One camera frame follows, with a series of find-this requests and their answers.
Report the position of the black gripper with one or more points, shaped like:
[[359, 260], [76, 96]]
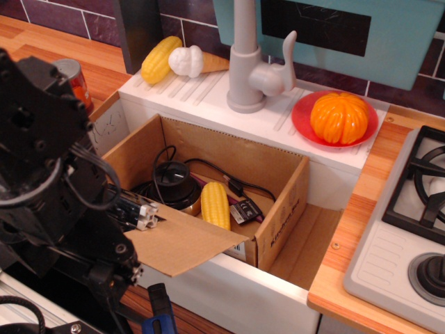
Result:
[[91, 247]]

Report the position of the brown cardboard box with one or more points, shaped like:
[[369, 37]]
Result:
[[181, 242]]

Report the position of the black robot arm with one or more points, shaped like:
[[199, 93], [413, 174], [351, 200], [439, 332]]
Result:
[[46, 154]]

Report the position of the yellow toy corn in box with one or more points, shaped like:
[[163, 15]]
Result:
[[215, 205]]

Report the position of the black power adapter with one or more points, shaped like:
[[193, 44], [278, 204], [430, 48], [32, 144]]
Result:
[[245, 211]]

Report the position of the yellow toy corn on counter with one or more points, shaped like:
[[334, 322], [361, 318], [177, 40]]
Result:
[[155, 67]]

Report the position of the red can grey lid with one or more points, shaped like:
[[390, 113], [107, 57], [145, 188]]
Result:
[[73, 71]]

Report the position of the toy ice cream cone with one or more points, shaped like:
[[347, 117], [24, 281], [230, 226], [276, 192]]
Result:
[[192, 61]]

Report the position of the white toy sink basin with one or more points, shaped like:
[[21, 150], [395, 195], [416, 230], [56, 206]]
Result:
[[253, 279]]

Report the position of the grey toy faucet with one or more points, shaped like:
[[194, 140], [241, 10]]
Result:
[[252, 80]]

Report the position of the red plastic plate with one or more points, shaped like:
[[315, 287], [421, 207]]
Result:
[[301, 120]]

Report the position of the orange toy peeled orange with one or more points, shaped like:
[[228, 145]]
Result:
[[339, 118]]

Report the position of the grey toy stove top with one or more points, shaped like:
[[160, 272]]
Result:
[[378, 272]]

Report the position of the black stove grate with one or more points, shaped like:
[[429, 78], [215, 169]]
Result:
[[417, 201]]

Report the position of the black stove knob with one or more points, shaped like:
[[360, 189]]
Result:
[[426, 276]]

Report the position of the black round device with cable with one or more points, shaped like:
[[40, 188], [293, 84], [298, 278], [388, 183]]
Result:
[[173, 184]]

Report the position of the blue black clamp handle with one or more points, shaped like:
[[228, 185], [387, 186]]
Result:
[[163, 320]]

